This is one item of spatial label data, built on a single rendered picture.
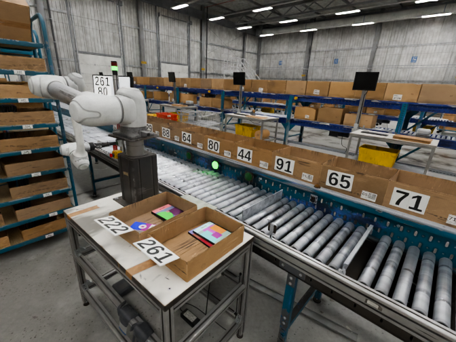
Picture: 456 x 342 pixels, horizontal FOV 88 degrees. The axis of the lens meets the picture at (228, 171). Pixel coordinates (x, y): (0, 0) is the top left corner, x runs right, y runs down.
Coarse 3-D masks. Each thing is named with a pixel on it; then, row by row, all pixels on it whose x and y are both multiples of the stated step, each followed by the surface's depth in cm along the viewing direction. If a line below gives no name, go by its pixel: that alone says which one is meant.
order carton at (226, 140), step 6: (222, 132) 250; (228, 132) 249; (210, 138) 228; (216, 138) 222; (222, 138) 252; (228, 138) 251; (234, 138) 246; (240, 138) 240; (246, 138) 235; (222, 144) 219; (228, 144) 213; (234, 144) 209; (204, 150) 238; (210, 150) 231; (222, 150) 220; (228, 150) 215
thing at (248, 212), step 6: (276, 192) 170; (270, 198) 164; (276, 198) 171; (258, 204) 154; (264, 204) 160; (270, 204) 167; (246, 210) 146; (252, 210) 151; (258, 210) 156; (246, 216) 148
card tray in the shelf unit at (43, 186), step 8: (40, 176) 231; (48, 176) 235; (56, 176) 240; (64, 176) 224; (8, 184) 215; (32, 184) 203; (40, 184) 207; (48, 184) 212; (56, 184) 216; (64, 184) 221; (16, 192) 197; (24, 192) 201; (32, 192) 205; (40, 192) 209
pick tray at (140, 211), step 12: (168, 192) 152; (132, 204) 135; (144, 204) 142; (156, 204) 149; (180, 204) 147; (192, 204) 140; (120, 216) 131; (132, 216) 137; (144, 216) 140; (180, 216) 129; (156, 228) 116; (132, 240) 115
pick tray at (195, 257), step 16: (208, 208) 136; (176, 224) 123; (192, 224) 132; (224, 224) 130; (240, 224) 122; (160, 240) 117; (176, 240) 120; (192, 240) 121; (224, 240) 109; (240, 240) 121; (192, 256) 109; (208, 256) 103; (176, 272) 100; (192, 272) 97
